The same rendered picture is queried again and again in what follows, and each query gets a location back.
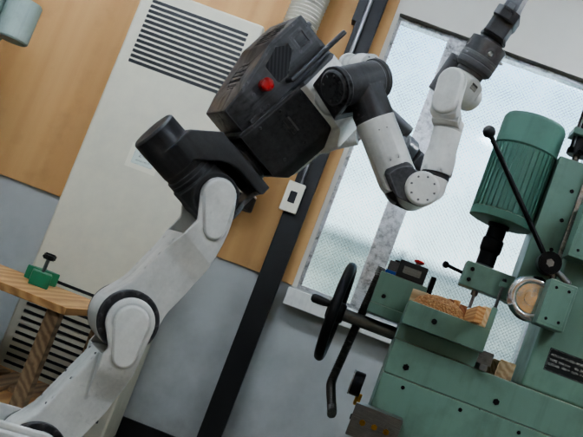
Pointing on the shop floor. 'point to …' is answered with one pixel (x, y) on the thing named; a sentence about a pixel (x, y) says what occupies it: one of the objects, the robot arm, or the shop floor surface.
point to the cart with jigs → (62, 303)
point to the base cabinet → (439, 413)
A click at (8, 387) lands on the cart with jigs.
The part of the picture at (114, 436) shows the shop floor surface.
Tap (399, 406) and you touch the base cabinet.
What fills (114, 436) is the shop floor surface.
